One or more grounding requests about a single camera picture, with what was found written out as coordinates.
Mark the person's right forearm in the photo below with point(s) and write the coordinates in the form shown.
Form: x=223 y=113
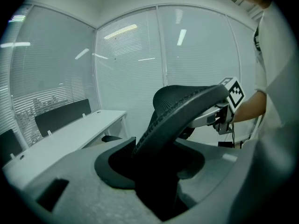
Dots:
x=252 y=106

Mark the black mesh office chair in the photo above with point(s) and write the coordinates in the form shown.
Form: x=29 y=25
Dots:
x=177 y=106

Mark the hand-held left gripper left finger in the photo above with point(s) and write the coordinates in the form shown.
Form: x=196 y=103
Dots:
x=88 y=195

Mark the person's white t-shirt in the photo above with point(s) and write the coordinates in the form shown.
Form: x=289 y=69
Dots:
x=278 y=90

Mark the black desk divider panel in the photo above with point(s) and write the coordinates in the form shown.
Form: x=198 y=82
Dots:
x=60 y=115
x=9 y=143

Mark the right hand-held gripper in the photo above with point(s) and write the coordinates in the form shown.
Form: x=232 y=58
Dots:
x=236 y=94

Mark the white table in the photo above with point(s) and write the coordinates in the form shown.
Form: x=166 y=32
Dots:
x=70 y=136

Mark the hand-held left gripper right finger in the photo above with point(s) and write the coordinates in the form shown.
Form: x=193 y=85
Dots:
x=217 y=162

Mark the white window blind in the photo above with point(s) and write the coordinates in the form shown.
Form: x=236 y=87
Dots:
x=130 y=73
x=201 y=55
x=51 y=62
x=245 y=55

